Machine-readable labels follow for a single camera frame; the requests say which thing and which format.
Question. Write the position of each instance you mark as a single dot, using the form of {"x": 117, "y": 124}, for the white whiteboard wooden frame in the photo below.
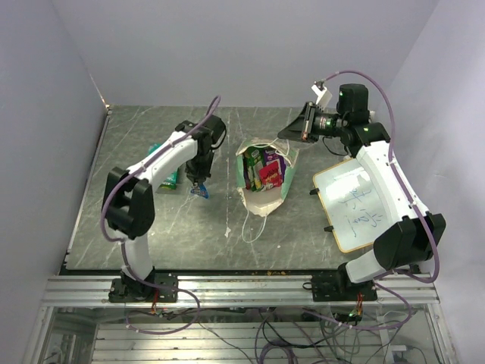
{"x": 352, "y": 205}

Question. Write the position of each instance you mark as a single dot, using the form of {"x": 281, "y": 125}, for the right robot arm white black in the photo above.
{"x": 414, "y": 231}

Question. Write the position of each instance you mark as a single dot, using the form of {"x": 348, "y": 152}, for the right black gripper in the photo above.
{"x": 301, "y": 128}

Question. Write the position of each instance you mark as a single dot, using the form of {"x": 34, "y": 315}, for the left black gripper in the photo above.
{"x": 194, "y": 173}

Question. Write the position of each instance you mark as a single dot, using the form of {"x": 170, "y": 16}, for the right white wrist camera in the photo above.
{"x": 323, "y": 95}

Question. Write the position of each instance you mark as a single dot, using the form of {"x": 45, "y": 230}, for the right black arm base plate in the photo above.
{"x": 335, "y": 286}

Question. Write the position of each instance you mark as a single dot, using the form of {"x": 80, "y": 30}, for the aluminium extrusion rail frame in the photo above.
{"x": 256, "y": 318}

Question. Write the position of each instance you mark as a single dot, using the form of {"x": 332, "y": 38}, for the green yellow snack box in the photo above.
{"x": 254, "y": 163}

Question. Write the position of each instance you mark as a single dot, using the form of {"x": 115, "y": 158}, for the green snack packet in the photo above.
{"x": 170, "y": 182}

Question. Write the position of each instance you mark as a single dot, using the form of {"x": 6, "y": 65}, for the green printed paper bag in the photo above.
{"x": 259, "y": 205}

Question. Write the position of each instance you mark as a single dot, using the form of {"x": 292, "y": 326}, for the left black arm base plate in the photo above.
{"x": 127, "y": 290}

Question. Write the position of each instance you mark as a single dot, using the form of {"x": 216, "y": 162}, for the red snack packet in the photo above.
{"x": 270, "y": 176}

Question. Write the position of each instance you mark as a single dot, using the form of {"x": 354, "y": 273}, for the blue snack packet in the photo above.
{"x": 199, "y": 189}

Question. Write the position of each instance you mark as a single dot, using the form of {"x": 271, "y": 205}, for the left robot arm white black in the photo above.
{"x": 128, "y": 209}

